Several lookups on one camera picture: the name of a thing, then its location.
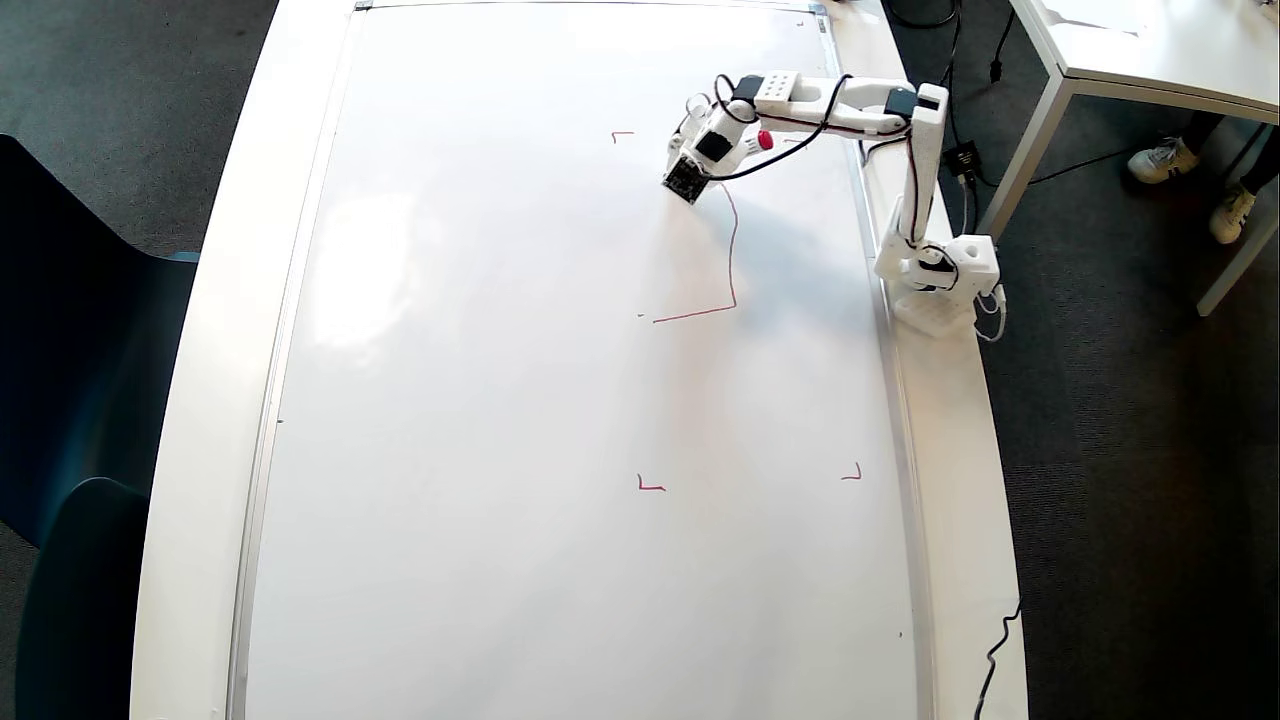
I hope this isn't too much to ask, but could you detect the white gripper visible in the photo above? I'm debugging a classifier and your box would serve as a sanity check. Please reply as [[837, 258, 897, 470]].
[[666, 98, 773, 179]]

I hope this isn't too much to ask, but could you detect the large white whiteboard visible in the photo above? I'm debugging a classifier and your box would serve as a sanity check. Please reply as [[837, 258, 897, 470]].
[[225, 0, 941, 720]]

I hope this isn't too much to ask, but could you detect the white sneaker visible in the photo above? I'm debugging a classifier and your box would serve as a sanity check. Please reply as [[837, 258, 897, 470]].
[[1207, 184, 1258, 246], [1127, 137, 1200, 186]]

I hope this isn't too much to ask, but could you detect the white side table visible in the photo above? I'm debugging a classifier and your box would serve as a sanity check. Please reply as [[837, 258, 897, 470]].
[[985, 0, 1280, 317]]

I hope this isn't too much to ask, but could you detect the dark blue chair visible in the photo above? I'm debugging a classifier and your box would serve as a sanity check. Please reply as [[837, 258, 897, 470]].
[[0, 135, 201, 720]]

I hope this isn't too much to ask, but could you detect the black wrist camera board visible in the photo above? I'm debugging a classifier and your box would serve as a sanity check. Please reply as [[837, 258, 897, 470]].
[[661, 154, 711, 206]]

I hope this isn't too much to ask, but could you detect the black camera cable on arm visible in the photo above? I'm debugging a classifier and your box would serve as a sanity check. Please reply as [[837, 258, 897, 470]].
[[710, 74, 917, 183]]

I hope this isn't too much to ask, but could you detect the black looped floor cable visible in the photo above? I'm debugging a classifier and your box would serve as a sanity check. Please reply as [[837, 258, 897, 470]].
[[885, 0, 967, 151]]

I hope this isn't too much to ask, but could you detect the black floor cable with plug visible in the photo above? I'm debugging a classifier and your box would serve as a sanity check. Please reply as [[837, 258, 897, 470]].
[[989, 0, 1017, 87]]

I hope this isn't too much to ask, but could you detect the white cable at arm base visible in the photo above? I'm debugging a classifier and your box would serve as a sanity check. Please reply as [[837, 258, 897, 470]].
[[974, 285, 1007, 344]]

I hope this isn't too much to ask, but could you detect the black cable under side table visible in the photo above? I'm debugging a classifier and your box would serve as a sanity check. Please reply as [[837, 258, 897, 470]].
[[1030, 147, 1141, 187]]

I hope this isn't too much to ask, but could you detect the thin black cable on table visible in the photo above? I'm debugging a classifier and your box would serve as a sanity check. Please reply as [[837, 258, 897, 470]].
[[974, 597, 1023, 720]]

